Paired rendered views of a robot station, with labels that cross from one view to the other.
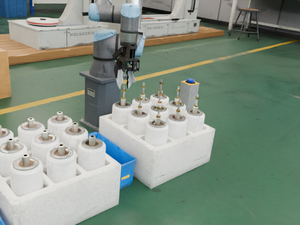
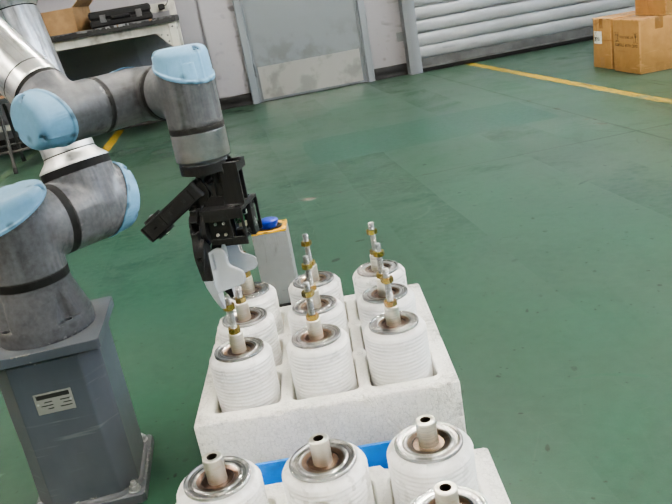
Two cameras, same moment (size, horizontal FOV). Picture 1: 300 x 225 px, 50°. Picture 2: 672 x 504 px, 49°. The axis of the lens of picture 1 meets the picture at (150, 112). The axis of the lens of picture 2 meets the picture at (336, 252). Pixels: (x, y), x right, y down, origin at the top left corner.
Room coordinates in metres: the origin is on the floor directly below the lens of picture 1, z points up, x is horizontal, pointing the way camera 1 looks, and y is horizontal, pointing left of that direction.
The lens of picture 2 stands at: (0.56, 0.73, 0.73)
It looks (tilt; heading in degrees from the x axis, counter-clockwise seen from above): 19 degrees down; 315
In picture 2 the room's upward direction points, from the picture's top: 10 degrees counter-clockwise
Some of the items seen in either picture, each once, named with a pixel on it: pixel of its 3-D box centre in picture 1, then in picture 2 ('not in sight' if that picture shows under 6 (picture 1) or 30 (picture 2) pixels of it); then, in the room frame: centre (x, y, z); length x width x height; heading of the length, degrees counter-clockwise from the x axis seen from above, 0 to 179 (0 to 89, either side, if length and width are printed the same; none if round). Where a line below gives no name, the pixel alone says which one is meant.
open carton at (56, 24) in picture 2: not in sight; (66, 16); (5.56, -2.12, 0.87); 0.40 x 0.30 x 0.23; 37
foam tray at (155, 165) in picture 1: (155, 139); (331, 390); (1.39, -0.04, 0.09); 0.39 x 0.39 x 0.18; 44
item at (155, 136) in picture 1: (155, 143); (401, 376); (1.22, -0.04, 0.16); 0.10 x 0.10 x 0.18
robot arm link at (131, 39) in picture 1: (129, 37); (202, 146); (1.38, 0.12, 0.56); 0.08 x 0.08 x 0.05
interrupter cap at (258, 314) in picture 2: (142, 100); (244, 318); (1.47, 0.04, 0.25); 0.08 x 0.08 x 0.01
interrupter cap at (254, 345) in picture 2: (122, 104); (239, 350); (1.39, 0.13, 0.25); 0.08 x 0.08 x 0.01
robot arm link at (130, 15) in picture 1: (130, 18); (186, 88); (1.38, 0.12, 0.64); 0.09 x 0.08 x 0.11; 3
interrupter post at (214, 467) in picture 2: (60, 116); (215, 469); (1.17, 0.36, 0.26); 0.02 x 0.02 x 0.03
